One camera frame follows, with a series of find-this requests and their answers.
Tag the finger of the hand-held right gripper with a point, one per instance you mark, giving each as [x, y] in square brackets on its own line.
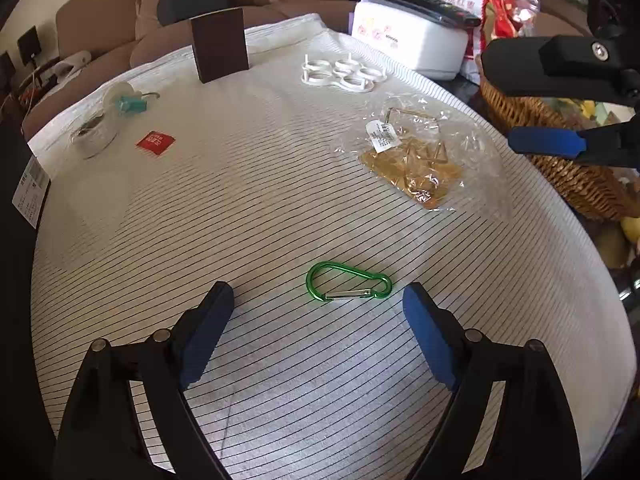
[547, 142]
[550, 62]

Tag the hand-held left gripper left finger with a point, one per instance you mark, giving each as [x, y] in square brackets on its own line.
[205, 340]

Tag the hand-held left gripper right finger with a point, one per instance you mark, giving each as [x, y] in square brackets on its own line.
[430, 340]

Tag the green carabiner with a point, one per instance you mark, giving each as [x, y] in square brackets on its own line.
[309, 282]

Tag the plastic bag of gold hooks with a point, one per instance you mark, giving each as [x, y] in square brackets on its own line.
[420, 170]

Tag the small red card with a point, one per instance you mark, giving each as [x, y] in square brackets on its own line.
[156, 143]

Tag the clear tape roll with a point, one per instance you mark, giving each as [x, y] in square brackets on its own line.
[100, 142]

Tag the black cardboard storage box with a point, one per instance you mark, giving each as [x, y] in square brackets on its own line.
[31, 195]

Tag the teal white hook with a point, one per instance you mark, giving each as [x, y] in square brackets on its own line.
[131, 106]

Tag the white striped padded desktop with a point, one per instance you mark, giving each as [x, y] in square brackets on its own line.
[250, 220]

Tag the wicker basket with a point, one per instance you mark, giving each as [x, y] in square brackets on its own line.
[565, 180]

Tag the red snack packet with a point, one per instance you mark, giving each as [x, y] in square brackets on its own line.
[505, 5]

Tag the white flower print container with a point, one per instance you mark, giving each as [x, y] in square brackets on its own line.
[415, 40]

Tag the black remote control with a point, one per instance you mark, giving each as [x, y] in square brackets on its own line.
[425, 2]

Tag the dark brown small box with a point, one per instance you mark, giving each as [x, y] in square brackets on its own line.
[220, 45]

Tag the brown sofa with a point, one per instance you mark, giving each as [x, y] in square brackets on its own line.
[150, 45]

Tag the white massager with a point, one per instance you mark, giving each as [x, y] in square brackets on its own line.
[70, 62]

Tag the black speaker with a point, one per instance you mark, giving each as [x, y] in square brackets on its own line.
[6, 65]
[29, 45]

